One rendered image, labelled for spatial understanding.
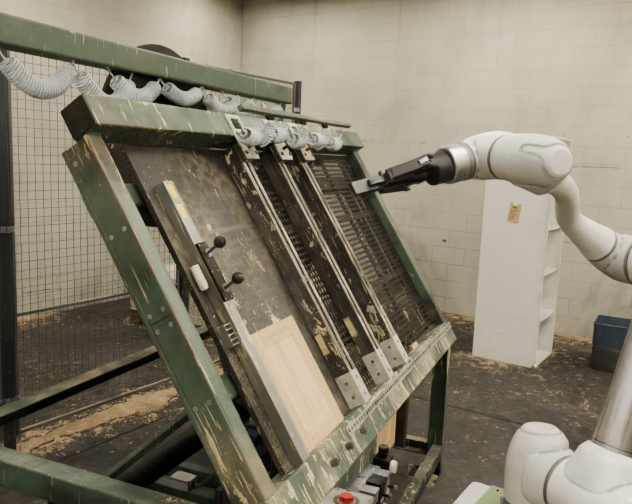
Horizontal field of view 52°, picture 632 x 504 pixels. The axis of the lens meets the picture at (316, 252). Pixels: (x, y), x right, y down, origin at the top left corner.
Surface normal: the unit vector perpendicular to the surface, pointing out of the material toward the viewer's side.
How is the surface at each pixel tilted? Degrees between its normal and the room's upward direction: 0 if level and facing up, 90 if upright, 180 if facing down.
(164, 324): 90
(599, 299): 90
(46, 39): 90
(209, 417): 90
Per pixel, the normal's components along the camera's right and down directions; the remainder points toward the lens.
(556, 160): 0.31, 0.11
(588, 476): -0.74, -0.37
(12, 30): 0.92, 0.10
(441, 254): -0.55, 0.10
